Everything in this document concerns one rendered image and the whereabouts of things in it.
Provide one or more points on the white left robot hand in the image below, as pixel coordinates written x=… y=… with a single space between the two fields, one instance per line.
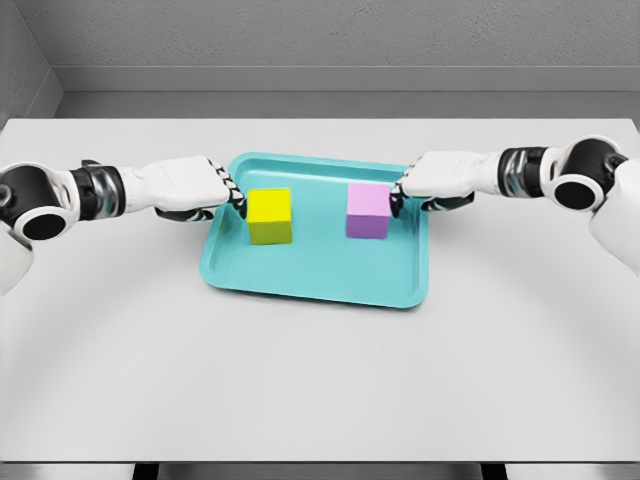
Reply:
x=187 y=182

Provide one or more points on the teal tray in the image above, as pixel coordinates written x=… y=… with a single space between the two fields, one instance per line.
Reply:
x=320 y=270

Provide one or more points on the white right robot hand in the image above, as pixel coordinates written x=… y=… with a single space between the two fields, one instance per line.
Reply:
x=440 y=176

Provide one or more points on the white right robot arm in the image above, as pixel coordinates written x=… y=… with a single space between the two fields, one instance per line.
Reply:
x=565 y=185

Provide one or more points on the pink cube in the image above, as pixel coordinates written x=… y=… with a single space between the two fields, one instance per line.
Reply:
x=368 y=210

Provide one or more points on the yellow cube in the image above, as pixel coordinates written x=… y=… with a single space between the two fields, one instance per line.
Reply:
x=270 y=216

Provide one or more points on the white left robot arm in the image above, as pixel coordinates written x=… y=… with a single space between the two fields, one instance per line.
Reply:
x=70 y=200

